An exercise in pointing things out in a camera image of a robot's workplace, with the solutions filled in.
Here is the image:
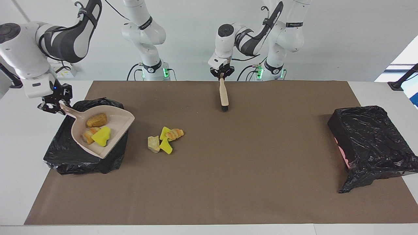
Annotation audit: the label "black left base cable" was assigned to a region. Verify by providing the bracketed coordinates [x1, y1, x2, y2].
[237, 62, 263, 81]

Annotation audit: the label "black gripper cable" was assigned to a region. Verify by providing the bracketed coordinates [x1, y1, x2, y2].
[229, 0, 284, 62]
[47, 0, 131, 74]

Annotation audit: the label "white wall socket box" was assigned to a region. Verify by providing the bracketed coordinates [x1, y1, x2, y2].
[49, 62, 77, 79]

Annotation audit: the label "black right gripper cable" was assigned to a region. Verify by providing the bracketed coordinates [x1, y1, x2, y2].
[47, 0, 131, 74]

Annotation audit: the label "black bag pink bin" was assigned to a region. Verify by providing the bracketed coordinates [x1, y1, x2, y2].
[328, 105, 418, 194]

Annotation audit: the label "toy croissant half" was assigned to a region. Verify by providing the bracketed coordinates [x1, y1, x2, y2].
[82, 127, 101, 145]

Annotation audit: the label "beige stone-like chunk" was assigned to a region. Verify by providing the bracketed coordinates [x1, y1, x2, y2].
[147, 135, 161, 153]

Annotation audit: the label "brown toy bread roll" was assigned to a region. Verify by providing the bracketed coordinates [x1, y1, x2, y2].
[86, 113, 108, 128]

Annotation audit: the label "bright window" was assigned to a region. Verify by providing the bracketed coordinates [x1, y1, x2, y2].
[374, 35, 418, 109]

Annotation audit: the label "black right base cable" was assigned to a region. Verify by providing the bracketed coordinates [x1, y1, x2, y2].
[127, 63, 141, 81]

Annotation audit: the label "black bag lined bin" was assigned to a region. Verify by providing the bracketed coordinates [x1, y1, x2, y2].
[43, 97, 130, 175]

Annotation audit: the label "black clamp stand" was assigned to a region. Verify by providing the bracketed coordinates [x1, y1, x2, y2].
[388, 64, 418, 91]
[0, 64, 25, 89]

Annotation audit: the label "black base cable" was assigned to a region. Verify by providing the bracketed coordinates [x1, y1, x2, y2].
[127, 63, 141, 81]
[237, 62, 263, 81]

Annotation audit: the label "beige hand brush black bristles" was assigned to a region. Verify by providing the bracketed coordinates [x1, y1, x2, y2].
[219, 73, 229, 112]

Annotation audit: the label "beige plastic dustpan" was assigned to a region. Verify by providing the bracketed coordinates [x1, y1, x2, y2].
[60, 104, 135, 159]

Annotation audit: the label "brown table mat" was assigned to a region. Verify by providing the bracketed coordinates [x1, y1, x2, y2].
[24, 81, 418, 225]

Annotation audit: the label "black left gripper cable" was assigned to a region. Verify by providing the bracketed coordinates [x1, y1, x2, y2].
[229, 0, 284, 62]

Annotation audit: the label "striped toy croissant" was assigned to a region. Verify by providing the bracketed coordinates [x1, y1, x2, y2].
[165, 128, 185, 142]

